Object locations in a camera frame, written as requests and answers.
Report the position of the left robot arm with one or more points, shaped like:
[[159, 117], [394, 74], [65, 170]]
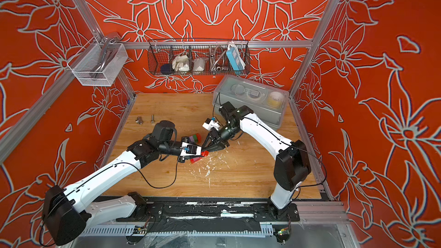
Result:
[[64, 212]]

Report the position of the metal tongs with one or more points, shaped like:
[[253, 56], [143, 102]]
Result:
[[108, 52]]

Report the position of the black wire basket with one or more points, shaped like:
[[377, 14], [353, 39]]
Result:
[[163, 51]]

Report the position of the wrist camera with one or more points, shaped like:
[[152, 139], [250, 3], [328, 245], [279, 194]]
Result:
[[188, 149], [210, 124]]

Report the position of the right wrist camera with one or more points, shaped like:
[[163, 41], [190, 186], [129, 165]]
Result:
[[210, 124]]

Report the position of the dark blue round object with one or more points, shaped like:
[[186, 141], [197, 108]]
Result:
[[166, 69]]

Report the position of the clear plastic wall bin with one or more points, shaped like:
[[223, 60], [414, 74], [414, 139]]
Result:
[[84, 65]]

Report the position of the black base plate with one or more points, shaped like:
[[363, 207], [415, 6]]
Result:
[[259, 210]]

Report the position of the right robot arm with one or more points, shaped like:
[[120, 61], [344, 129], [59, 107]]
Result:
[[291, 160]]

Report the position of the clear plastic storage box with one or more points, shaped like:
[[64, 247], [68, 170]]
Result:
[[243, 92]]

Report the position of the long red lego brick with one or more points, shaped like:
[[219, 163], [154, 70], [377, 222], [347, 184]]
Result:
[[194, 160]]

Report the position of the yellow tape roll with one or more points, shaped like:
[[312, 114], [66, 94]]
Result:
[[275, 99]]

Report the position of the white crumpled cloth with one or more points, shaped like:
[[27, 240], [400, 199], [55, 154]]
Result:
[[181, 63]]

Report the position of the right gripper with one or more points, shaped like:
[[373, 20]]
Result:
[[220, 146]]

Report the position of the aluminium frame rail right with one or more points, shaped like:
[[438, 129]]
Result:
[[319, 170]]

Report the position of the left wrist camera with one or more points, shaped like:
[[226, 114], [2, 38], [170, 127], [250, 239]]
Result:
[[188, 149]]

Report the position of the blue white box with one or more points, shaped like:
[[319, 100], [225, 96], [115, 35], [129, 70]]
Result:
[[235, 59]]

